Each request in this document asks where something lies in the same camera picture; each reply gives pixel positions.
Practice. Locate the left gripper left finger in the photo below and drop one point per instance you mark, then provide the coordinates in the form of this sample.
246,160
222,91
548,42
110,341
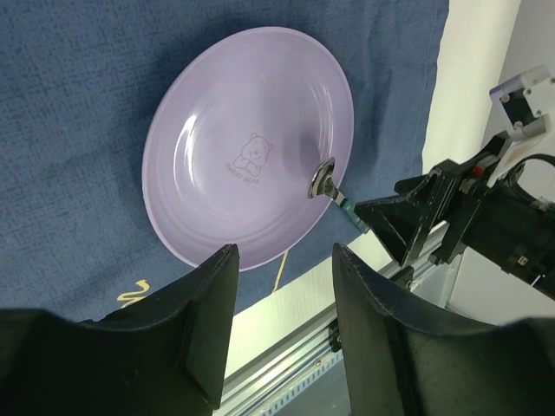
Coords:
164,355

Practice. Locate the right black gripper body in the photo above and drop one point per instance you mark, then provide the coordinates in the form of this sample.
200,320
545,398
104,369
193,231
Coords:
502,222

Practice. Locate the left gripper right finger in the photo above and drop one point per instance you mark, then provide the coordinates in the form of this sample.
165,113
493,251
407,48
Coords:
405,356

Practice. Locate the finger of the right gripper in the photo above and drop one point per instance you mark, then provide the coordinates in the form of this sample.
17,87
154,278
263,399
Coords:
403,222

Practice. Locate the spoon with green handle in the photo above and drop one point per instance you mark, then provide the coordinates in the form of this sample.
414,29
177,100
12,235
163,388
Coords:
322,184

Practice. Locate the blue fish-print cloth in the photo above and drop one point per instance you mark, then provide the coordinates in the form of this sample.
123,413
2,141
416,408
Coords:
80,82

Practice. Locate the purple plastic plate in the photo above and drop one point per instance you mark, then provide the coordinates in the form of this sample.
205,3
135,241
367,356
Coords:
236,140

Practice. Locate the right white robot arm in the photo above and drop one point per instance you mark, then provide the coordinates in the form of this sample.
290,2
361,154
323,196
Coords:
494,217

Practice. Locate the perforated cable duct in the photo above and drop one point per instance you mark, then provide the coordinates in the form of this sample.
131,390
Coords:
316,387

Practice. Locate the aluminium frame rail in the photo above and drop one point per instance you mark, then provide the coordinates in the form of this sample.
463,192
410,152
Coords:
294,323

